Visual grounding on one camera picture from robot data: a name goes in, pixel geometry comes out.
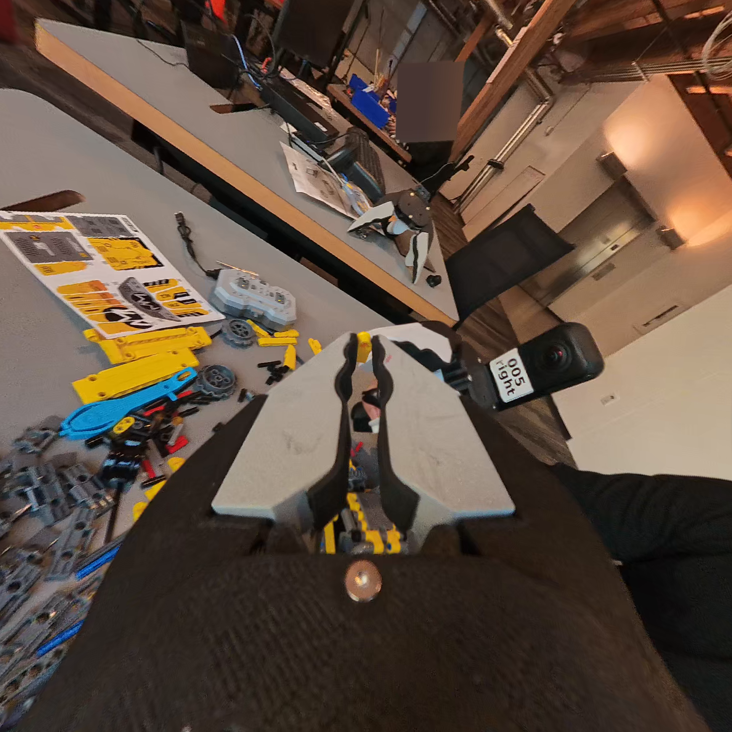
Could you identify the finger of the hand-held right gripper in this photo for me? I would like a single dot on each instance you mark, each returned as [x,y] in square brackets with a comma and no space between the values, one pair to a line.
[412,331]

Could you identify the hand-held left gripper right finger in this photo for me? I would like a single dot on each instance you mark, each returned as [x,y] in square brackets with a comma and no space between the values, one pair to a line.
[446,452]

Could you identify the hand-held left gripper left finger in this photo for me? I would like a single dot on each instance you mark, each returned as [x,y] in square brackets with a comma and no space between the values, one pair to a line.
[286,452]

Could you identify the small yellow brick connector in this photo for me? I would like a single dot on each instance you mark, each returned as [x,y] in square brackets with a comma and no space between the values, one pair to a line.
[364,346]

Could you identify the person's right forearm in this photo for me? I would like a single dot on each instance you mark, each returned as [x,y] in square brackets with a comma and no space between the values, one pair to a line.
[657,509]

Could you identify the grey desk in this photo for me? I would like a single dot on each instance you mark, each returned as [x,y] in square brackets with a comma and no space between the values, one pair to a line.
[86,160]

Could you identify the yellow grey brick vehicle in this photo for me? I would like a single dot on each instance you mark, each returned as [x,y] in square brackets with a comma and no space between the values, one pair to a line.
[357,514]

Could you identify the small dark grey wheel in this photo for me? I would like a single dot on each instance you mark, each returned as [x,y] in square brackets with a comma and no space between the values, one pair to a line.
[216,381]
[237,333]

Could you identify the black flat panel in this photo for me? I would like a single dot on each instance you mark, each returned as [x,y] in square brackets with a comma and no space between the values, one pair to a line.
[503,257]

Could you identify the spare grey black gripper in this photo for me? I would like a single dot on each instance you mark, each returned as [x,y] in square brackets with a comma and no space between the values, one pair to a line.
[414,211]

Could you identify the metal elevator door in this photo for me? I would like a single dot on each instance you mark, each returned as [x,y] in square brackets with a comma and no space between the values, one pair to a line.
[606,246]

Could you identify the grey brick battery box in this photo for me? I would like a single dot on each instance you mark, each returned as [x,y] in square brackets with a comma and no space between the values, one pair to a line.
[251,297]

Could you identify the long yellow brick panel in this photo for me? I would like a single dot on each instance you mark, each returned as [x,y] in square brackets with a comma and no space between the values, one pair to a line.
[131,374]
[154,343]

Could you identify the printed paper sheet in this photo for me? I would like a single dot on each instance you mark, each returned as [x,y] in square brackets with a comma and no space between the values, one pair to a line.
[311,177]

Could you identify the long blue brick piece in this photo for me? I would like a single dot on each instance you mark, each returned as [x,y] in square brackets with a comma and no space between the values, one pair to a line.
[103,414]

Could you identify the blue box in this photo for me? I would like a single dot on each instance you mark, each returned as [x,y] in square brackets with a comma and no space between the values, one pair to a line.
[369,103]

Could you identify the pile of loose brick pieces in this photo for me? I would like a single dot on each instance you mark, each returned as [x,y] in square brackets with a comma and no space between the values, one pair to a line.
[46,486]

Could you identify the yellow printed sheet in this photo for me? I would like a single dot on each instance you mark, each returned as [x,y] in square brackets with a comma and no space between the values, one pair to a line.
[86,269]

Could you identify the wooden roof beam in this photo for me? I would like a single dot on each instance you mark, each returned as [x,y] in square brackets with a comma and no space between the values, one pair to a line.
[509,68]

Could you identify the tall black board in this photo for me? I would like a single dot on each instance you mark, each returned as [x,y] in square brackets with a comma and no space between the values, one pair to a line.
[314,28]

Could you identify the long wood-edged table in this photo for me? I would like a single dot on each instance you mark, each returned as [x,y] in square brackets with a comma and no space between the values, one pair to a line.
[171,91]

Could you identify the wall lamp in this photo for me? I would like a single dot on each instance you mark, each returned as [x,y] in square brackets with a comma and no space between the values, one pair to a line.
[670,237]
[612,164]

